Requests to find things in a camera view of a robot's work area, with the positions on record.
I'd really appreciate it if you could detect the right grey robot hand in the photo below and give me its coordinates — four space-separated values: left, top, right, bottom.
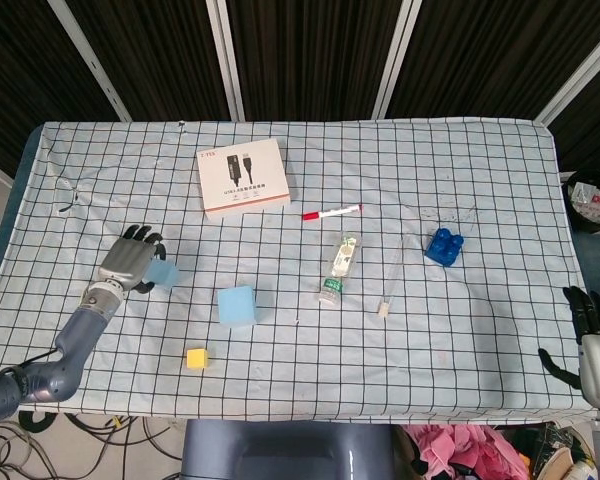
537 285 600 412

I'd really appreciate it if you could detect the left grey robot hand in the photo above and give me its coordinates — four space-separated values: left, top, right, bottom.
97 224 169 295

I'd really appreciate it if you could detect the small light blue foam cube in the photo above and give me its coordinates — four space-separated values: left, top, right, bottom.
143 259 181 291

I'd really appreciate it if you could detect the large light blue foam cube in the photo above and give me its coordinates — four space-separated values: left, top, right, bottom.
217 286 259 329

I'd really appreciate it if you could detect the yellow foam cube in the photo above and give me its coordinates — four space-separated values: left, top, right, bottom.
186 348 210 372

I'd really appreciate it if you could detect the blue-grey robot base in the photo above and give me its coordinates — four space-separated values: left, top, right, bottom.
179 418 397 480

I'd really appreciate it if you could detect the pink cloth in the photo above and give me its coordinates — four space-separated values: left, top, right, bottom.
404 424 531 480

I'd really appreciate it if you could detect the black plastic bag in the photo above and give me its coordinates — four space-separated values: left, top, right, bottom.
561 167 600 235

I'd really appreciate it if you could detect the dark blue toy brick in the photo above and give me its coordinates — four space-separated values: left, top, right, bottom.
423 228 467 268

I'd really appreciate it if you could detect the black partition panel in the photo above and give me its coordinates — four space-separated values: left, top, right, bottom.
387 0 600 121
64 0 237 122
549 47 600 174
228 0 406 121
0 0 122 174

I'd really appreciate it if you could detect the red capped white marker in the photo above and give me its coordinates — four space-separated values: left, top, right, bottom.
302 203 364 222

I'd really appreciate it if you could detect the clear plastic water bottle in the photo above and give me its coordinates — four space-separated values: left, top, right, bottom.
318 233 363 305

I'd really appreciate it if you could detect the clear glass test tube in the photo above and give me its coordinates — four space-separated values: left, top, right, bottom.
377 234 414 317

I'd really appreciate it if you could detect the black checked white tablecloth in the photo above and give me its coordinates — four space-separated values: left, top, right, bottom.
0 118 600 419

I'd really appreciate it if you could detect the white cable product box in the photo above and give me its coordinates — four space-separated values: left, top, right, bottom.
196 138 292 222

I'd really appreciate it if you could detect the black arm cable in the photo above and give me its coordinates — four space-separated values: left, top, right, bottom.
0 348 62 431

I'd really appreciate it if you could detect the floor cable tangle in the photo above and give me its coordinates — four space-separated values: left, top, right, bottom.
0 412 187 480

